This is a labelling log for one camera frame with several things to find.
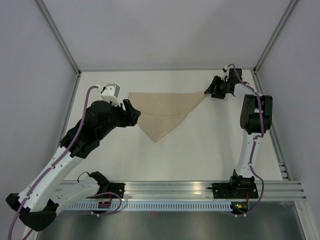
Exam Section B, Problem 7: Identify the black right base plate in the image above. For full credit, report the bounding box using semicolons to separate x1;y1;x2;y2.
206;183;259;199

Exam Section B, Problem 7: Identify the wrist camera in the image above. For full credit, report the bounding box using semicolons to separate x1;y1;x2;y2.
97;83;120;106
222;65;230;75

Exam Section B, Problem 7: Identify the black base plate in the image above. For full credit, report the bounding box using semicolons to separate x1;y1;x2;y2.
107;182;126;199
206;183;259;199

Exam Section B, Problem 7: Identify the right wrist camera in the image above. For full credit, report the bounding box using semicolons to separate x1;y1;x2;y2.
222;65;230;75

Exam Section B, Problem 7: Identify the right aluminium frame post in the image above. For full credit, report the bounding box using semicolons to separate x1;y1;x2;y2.
252;0;300;74

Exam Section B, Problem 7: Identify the beige cloth napkin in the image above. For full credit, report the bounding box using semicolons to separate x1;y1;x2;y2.
128;91;205;143

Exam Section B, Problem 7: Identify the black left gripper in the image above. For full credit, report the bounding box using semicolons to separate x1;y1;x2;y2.
97;99;141;141

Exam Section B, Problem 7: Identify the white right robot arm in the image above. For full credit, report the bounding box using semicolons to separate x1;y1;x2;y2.
204;64;273;199

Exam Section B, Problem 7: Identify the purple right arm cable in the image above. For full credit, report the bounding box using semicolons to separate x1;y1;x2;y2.
224;63;265;218

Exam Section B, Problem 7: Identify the aluminium mounting rail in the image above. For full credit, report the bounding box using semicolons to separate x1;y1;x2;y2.
57;180;308;201

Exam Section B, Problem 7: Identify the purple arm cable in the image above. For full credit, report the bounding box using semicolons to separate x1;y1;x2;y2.
8;85;123;240
224;63;265;218

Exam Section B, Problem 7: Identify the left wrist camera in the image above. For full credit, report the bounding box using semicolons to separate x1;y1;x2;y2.
97;83;120;106

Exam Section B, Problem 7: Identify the white slotted cable duct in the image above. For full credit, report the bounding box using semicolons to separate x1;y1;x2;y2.
67;200;232;212

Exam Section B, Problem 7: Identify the aluminium frame post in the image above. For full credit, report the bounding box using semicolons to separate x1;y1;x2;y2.
34;0;82;77
252;0;300;74

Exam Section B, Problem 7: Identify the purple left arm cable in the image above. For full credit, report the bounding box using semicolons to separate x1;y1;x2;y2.
8;85;123;240

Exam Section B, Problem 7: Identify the left aluminium frame post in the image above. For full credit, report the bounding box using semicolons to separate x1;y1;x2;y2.
34;0;82;77

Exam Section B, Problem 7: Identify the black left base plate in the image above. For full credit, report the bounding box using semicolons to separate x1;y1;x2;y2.
107;182;126;199

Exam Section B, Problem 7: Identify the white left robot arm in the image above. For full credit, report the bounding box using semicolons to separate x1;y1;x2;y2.
5;99;141;232

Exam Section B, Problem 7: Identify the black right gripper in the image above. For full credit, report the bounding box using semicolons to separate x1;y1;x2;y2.
204;76;229;100

